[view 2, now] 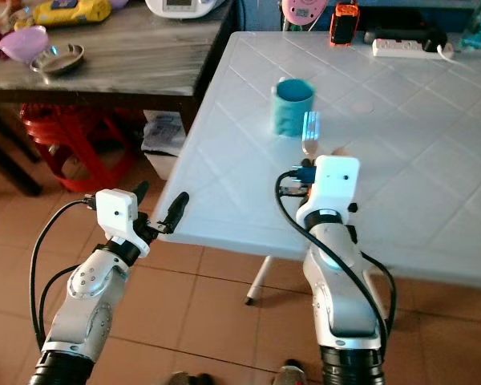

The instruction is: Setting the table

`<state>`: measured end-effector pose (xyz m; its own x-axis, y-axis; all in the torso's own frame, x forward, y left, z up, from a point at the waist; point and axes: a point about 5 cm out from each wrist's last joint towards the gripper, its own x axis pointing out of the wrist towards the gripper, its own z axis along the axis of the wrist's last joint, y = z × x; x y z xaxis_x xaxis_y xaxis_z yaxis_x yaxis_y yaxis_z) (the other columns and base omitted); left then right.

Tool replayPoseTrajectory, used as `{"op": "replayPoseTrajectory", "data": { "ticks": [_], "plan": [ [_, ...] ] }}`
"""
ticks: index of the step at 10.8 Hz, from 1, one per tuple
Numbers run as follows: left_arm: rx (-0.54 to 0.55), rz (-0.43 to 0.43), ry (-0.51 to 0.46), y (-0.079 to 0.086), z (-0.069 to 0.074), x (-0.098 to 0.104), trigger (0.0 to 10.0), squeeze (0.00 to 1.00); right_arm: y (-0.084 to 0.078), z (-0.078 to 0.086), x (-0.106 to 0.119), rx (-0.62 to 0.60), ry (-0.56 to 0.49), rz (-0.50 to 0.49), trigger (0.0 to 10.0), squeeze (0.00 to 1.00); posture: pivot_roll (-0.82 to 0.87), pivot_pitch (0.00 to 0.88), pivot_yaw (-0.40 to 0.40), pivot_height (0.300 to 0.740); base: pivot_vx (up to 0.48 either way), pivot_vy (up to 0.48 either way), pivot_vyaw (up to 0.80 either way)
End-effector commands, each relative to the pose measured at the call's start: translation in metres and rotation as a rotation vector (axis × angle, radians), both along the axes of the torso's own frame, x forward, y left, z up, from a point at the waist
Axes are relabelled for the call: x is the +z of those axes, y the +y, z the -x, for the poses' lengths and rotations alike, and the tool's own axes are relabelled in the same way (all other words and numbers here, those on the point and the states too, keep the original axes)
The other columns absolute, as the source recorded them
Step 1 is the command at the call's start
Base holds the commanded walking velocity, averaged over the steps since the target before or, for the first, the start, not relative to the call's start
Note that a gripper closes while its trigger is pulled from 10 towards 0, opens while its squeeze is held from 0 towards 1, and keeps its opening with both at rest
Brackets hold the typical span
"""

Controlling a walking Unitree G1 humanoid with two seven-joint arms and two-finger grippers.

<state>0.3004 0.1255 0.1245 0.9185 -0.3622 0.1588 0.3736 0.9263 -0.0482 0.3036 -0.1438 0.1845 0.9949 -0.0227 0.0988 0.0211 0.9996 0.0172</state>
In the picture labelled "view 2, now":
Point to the orange black device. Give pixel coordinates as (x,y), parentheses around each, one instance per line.
(345,24)

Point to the dark wooden table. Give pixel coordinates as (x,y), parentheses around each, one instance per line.
(152,64)

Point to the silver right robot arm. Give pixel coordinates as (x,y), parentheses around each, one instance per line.
(345,297)

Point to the white power strip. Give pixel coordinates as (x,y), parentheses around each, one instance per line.
(401,50)

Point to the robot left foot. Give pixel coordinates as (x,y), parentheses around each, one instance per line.
(188,378)

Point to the teal plastic cup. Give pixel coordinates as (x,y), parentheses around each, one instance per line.
(293,110)

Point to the silver metal fork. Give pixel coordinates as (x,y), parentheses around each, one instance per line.
(310,131)

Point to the pink round gadget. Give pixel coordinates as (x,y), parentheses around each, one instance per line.
(305,10)

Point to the white storage box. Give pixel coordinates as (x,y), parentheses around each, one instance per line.
(164,143)

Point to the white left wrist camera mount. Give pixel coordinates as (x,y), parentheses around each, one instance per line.
(115,210)

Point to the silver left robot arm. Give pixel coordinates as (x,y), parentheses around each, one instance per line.
(84,301)

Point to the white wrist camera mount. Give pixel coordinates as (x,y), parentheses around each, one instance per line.
(333,186)
(115,210)

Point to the white kitchen appliance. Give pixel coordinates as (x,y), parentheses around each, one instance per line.
(184,6)

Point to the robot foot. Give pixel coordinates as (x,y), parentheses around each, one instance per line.
(188,378)
(290,374)

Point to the purple plastic bowl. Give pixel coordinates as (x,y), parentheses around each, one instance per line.
(22,42)

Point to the red plastic stool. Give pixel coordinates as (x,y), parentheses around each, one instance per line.
(68,136)

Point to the white plastic table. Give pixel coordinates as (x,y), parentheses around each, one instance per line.
(417,120)

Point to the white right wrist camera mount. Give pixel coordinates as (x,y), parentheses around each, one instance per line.
(333,186)

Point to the yellow package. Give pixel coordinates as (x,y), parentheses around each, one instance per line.
(70,11)

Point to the small metal dish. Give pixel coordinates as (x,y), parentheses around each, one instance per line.
(62,58)

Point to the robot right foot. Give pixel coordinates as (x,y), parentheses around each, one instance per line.
(290,374)

